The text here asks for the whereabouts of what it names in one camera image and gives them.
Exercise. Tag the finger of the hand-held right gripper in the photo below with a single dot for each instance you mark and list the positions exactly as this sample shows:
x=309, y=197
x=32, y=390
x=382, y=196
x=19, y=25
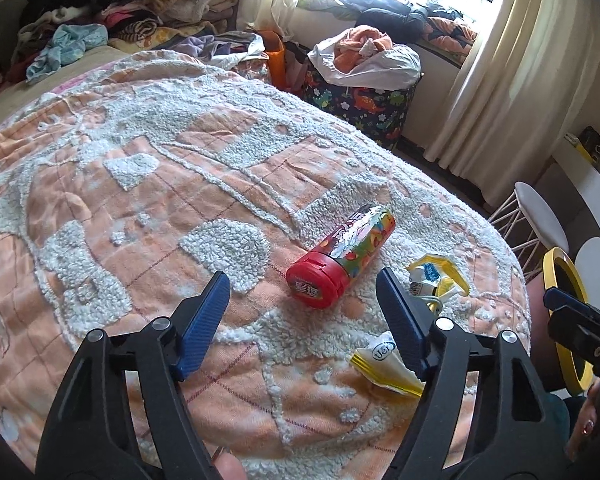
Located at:
x=560, y=300
x=580, y=345

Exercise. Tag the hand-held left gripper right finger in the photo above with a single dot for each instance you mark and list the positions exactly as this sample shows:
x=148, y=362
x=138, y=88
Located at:
x=400, y=320

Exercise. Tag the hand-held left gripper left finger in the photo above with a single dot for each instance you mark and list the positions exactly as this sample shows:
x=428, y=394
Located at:
x=205, y=320

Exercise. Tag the yellow-rimmed black trash bin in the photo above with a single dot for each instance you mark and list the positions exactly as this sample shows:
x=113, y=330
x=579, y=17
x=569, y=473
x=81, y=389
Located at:
x=577, y=384

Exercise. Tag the red candy tube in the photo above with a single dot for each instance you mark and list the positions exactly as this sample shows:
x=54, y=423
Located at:
x=340, y=255

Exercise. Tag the person's right hand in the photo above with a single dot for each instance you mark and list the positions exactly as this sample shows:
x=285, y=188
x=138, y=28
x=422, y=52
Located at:
x=587, y=420

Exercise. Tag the person's left hand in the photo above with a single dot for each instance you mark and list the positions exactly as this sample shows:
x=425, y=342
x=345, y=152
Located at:
x=232, y=470

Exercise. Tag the white round stool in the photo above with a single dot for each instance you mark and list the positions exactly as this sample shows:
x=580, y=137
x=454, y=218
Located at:
x=540, y=215

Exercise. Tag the white desk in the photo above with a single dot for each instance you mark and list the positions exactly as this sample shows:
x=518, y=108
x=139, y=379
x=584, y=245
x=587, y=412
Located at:
x=590, y=190

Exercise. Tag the yellow box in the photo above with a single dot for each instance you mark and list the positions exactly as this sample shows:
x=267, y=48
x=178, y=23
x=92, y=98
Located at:
x=577, y=146

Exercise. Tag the orange white tufted blanket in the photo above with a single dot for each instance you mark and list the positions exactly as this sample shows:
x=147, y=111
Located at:
x=180, y=160

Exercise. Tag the dinosaur print laundry basket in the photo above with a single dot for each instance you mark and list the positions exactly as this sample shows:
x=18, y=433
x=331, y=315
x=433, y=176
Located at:
x=370, y=110

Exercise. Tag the wide cream curtain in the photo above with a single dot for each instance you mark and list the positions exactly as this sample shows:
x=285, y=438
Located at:
x=510, y=85

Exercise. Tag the pink floral bag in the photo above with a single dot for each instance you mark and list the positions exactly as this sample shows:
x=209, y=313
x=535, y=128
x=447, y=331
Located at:
x=255, y=72

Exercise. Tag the white plastic liner bag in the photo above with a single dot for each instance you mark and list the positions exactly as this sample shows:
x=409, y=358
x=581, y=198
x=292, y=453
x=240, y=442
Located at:
x=395, y=65

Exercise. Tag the orange bag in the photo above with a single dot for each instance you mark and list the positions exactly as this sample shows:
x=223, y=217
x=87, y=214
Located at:
x=275, y=65

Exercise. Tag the orange towel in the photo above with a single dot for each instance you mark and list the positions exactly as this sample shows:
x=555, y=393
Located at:
x=350, y=57

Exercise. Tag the lavender garment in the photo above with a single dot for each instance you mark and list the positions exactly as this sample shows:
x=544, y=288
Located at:
x=192, y=45

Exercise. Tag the clothes on window sill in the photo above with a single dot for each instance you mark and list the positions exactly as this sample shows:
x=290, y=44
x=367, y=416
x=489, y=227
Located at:
x=380, y=15

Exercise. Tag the light blue garment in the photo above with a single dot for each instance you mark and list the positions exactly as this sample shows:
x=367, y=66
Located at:
x=70, y=45

